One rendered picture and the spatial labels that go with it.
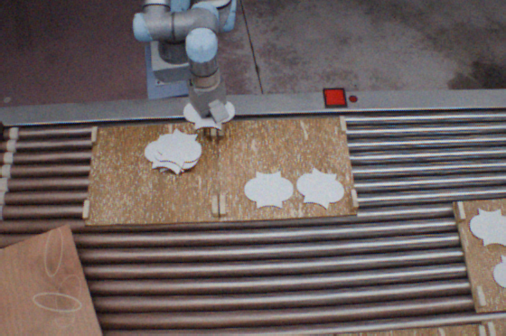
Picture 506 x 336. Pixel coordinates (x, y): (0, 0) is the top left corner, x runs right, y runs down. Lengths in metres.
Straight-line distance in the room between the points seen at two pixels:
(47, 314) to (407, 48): 2.59
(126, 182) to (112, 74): 1.59
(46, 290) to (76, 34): 2.26
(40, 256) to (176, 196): 0.44
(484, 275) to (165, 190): 0.98
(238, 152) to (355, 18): 1.94
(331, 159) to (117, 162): 0.67
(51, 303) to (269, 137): 0.83
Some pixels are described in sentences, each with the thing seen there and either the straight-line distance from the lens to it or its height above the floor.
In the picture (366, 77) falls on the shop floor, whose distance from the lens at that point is 3.15.
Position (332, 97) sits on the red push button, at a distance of 1.84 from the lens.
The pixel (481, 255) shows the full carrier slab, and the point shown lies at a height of 0.94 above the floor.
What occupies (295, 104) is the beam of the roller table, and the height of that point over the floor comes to 0.91.
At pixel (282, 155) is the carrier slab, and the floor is 0.94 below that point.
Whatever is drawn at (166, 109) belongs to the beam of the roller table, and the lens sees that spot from 1.83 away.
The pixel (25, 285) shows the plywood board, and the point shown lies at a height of 1.04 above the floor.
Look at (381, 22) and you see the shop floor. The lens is 3.48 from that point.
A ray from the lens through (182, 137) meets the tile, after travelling 1.67.
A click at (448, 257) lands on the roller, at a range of 1.66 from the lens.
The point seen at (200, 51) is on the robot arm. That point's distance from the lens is 1.29.
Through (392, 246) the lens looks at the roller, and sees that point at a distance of 1.62.
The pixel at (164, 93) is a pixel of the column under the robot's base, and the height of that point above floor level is 0.87.
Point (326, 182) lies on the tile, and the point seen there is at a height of 0.95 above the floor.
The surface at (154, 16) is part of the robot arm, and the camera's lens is 1.40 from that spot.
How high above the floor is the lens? 2.38
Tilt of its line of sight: 59 degrees down
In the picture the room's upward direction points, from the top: straight up
